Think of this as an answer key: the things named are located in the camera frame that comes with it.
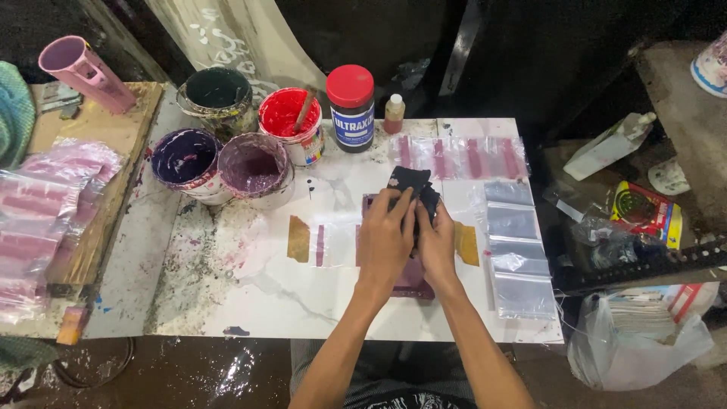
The person's right hand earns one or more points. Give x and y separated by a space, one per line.
438 250

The person's left hand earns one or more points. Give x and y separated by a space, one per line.
381 244

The person's left fingers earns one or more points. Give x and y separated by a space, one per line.
393 207

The person's right fingers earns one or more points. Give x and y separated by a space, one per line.
430 219

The black cloth rag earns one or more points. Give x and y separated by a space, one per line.
410 179

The brown tape piece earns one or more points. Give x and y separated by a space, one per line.
298 238
468 245

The pink striped plastic bag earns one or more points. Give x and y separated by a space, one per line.
404 153
510 159
474 159
439 159

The purple stained printing block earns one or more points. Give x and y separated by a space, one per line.
413 281

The clear bag with purple stripe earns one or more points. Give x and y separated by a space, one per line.
335 244

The clear plastic zip bag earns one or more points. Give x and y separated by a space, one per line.
508 193
518 255
512 221
523 295

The small brown bottle white cap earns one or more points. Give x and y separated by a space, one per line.
394 116

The dark jar with red lid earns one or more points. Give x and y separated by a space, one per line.
352 113

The wooden stirring stick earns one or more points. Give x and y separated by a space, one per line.
305 111

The light purple paint can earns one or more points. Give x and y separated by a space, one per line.
255 167

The red paint can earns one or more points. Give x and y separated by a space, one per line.
284 113

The person's striped trousers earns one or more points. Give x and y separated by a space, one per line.
392 369

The crumpled dark plastic bag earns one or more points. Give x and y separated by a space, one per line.
613 244

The white plastic squeeze bottle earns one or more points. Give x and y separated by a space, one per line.
602 147

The dark green paint can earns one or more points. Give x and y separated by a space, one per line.
218 96

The dark purple paint can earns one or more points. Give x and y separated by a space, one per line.
184 159

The red and yellow carton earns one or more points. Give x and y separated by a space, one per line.
647 213

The white sheet with scribbles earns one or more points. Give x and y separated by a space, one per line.
227 34

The white stained lid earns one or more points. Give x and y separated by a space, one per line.
669 177

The white bag of papers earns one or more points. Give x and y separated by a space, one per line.
636 352

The dark wooden shelf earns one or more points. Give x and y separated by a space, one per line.
687 125

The wooden board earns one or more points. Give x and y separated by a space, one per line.
108 130

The stained white paper cup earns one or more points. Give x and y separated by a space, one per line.
711 65

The pink plastic mug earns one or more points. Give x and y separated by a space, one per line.
85 71

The orange stained block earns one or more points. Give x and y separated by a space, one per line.
71 325

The grey metal piece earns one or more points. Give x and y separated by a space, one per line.
59 97

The pile of pink printed bags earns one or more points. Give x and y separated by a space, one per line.
40 216

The teal knitted cloth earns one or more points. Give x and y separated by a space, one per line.
14 113

